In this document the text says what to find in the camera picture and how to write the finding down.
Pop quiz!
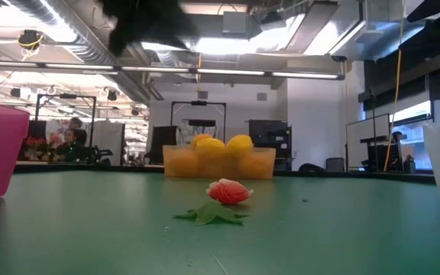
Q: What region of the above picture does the spiral silver ventilation duct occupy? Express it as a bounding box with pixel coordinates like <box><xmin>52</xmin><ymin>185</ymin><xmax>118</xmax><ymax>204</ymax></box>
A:
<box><xmin>9</xmin><ymin>0</ymin><xmax>154</xmax><ymax>104</ymax></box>

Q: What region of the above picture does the black ceiling-mounted device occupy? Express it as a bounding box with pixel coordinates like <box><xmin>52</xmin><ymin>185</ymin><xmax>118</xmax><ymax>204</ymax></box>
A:
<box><xmin>17</xmin><ymin>29</ymin><xmax>45</xmax><ymax>50</ymax></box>

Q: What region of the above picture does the bright window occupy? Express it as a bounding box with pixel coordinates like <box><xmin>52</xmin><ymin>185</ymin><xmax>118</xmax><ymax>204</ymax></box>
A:
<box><xmin>390</xmin><ymin>99</ymin><xmax>434</xmax><ymax>171</ymax></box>

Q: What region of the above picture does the rectangular silver ventilation duct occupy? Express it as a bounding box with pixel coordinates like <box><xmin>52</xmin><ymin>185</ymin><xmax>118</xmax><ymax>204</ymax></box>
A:
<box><xmin>303</xmin><ymin>0</ymin><xmax>440</xmax><ymax>62</ymax></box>

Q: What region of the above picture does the green table mat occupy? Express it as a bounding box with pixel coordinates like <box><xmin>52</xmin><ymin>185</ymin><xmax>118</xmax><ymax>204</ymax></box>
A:
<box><xmin>0</xmin><ymin>170</ymin><xmax>440</xmax><ymax>275</ymax></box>

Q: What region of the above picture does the orange plastic basket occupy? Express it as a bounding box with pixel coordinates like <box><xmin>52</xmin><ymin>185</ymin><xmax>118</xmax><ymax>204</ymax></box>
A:
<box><xmin>162</xmin><ymin>144</ymin><xmax>277</xmax><ymax>181</ymax></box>

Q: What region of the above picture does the large red-capped toy mushroom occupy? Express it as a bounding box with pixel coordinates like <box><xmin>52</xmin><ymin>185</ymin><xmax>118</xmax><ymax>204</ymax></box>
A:
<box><xmin>205</xmin><ymin>177</ymin><xmax>254</xmax><ymax>205</ymax></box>

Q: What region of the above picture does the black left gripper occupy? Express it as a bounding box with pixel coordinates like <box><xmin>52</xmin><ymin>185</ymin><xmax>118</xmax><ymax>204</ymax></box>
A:
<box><xmin>100</xmin><ymin>0</ymin><xmax>200</xmax><ymax>58</ymax></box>

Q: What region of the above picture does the black background machine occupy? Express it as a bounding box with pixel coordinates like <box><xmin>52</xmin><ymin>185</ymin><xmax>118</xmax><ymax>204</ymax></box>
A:
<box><xmin>84</xmin><ymin>144</ymin><xmax>114</xmax><ymax>165</ymax></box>

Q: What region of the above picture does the long ceiling light bar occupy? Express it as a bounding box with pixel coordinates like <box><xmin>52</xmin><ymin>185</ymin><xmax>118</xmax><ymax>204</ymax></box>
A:
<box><xmin>0</xmin><ymin>59</ymin><xmax>346</xmax><ymax>81</ymax></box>

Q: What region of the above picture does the yellow hanging cord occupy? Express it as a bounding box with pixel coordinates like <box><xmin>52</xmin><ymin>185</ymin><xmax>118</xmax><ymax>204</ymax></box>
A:
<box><xmin>383</xmin><ymin>0</ymin><xmax>407</xmax><ymax>172</ymax></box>

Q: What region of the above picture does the black equipment cabinet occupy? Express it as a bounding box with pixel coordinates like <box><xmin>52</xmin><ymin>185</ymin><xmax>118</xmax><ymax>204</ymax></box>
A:
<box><xmin>247</xmin><ymin>118</ymin><xmax>293</xmax><ymax>171</ymax></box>

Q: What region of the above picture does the black monitor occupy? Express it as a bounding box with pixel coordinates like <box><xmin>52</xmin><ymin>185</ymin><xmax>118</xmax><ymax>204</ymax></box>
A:
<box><xmin>149</xmin><ymin>125</ymin><xmax>179</xmax><ymax>166</ymax></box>

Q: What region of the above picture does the white partition panel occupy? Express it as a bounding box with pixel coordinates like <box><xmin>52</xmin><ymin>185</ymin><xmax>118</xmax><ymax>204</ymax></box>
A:
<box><xmin>92</xmin><ymin>121</ymin><xmax>126</xmax><ymax>166</ymax></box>

